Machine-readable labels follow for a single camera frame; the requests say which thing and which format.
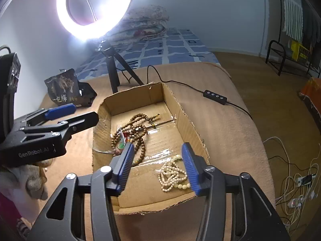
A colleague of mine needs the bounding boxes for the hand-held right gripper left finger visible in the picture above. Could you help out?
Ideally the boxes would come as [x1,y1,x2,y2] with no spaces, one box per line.
[26,143,134,241]

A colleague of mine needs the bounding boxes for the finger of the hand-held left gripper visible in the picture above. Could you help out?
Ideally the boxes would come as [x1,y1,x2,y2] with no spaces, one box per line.
[14,103,77,129]
[20,112,99,138]

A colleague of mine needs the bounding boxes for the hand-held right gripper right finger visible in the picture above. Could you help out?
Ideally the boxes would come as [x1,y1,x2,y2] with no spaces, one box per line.
[181,143,291,241]

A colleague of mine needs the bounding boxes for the white large bead bracelet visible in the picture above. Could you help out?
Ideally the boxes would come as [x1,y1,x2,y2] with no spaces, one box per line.
[171,154,192,189]

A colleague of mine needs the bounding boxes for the red bracelet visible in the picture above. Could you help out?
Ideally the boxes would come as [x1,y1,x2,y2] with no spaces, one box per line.
[108,147,124,157]

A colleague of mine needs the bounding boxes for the green jade pendant red cord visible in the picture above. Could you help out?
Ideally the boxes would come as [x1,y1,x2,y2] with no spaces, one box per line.
[116,128,132,151]

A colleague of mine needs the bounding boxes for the white small bead necklace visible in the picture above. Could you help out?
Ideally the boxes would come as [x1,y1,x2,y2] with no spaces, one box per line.
[158,161,188,192]

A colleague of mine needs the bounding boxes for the brown wooden bead necklace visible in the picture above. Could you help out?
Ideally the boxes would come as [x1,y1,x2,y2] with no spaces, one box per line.
[111,113,160,166]

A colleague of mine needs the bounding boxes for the cardboard box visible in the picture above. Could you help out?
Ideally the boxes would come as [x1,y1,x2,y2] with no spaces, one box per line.
[91,82,210,215]

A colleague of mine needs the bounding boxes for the person's left hand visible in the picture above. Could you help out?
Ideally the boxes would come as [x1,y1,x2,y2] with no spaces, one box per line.
[25,159,49,201]

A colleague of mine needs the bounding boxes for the black snack bag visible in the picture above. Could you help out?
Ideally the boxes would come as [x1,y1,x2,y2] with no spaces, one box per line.
[44,68,98,108]

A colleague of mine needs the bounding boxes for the pink clothing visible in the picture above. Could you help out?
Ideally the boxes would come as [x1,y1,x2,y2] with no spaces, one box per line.
[0,193,23,241]

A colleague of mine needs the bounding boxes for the black tripod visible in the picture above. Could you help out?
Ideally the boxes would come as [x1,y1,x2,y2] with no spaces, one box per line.
[97,40,144,94]

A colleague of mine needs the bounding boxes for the blue patterned bedsheet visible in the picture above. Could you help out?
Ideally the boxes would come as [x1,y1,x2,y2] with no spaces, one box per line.
[75,28,222,83]

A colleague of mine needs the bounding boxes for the phone holder on pole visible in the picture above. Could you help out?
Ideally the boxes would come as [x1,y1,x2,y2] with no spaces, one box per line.
[71,0,97,20]

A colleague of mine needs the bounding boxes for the white power strip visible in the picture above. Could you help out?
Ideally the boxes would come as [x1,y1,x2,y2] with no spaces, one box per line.
[295,173,316,187]

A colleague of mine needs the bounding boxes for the folded floral quilt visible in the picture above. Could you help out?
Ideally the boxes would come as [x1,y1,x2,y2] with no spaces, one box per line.
[105,5,170,43]

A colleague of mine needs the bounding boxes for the orange cloth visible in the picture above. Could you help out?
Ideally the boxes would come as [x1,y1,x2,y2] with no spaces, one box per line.
[298,77,321,121]

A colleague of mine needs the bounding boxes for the black clothes rack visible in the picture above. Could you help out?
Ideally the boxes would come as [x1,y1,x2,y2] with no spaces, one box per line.
[265,0,321,78]

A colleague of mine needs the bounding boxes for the yellow box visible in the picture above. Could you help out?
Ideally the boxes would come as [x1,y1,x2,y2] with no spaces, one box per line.
[291,40,310,62]

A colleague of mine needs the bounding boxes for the dark hanging clothes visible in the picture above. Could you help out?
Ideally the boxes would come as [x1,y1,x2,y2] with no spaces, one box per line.
[301,0,321,68]

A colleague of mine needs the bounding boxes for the striped towel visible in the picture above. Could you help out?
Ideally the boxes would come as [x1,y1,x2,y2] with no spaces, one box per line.
[279,0,304,42]

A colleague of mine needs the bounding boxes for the black cable with inline remote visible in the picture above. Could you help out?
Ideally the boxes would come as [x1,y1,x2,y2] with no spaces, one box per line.
[147,65,254,119]

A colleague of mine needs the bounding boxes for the white ring light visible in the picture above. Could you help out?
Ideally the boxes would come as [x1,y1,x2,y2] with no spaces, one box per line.
[56,0,134,41]

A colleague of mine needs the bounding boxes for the power strip with cables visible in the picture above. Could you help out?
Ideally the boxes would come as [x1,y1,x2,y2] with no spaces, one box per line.
[262,137,321,234]

